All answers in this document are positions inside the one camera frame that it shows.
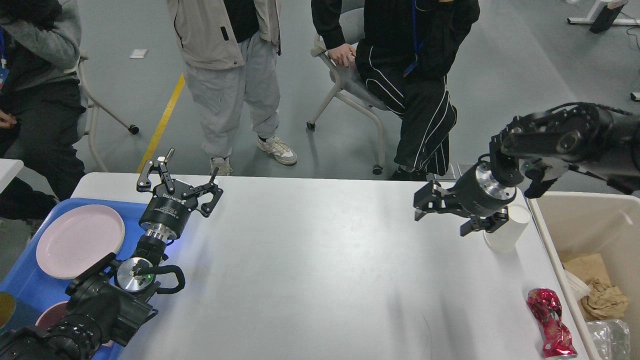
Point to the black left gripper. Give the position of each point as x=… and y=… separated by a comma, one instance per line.
x=167, y=212

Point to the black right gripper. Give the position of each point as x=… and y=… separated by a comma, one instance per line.
x=477, y=191

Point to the pink plate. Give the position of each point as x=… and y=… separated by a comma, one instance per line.
x=80, y=222

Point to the brown paper bag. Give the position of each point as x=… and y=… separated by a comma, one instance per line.
x=588, y=267

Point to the brown paper ball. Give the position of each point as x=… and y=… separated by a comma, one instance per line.
x=603, y=302

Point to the pink mug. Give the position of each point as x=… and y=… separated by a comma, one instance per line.
x=52, y=315

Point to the aluminium foil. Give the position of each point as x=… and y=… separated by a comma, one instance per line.
x=612, y=338

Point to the white paper cup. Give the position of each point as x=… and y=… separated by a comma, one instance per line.
x=578, y=287
x=505, y=238

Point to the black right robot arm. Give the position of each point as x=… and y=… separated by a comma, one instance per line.
x=597, y=140

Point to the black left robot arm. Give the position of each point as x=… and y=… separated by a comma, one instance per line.
x=109, y=301

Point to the left white chair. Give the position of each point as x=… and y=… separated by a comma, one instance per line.
x=88, y=121

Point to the beige plastic bin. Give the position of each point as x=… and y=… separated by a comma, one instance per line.
x=593, y=223

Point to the red snack wrapper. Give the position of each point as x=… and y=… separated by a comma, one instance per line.
x=546, y=308

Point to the white paper scrap on floor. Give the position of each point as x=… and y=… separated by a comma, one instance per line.
x=138, y=53

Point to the person in beige coat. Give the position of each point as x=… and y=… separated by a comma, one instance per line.
x=230, y=50

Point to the person in grey sweater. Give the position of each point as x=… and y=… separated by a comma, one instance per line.
x=40, y=102

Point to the blue plastic tray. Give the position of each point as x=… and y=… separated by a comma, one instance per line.
x=27, y=282

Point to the white office chair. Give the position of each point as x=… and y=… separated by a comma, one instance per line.
x=348, y=86

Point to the person in black tracksuit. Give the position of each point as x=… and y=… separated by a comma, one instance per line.
x=404, y=59

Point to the teal cup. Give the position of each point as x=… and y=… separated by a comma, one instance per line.
x=15, y=313

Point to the white desk leg base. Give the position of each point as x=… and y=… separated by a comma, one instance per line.
x=603, y=16

